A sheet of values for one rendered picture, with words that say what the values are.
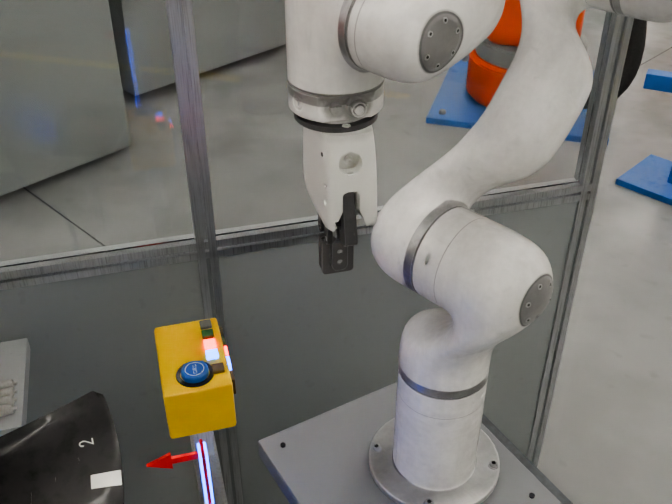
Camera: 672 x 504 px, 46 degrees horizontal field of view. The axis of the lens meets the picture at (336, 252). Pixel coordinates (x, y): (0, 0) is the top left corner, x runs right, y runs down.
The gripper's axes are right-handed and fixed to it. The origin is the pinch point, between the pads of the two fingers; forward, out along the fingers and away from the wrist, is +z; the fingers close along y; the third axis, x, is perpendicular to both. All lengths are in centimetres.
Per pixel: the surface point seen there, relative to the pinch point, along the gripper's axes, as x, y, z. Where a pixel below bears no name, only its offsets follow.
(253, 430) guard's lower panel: 1, 71, 99
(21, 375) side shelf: 45, 56, 57
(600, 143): -78, 70, 33
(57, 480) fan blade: 31.4, -0.5, 23.9
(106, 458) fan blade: 26.1, 0.9, 23.6
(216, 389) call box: 11.9, 21.6, 36.3
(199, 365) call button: 13.7, 25.6, 34.8
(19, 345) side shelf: 45, 65, 57
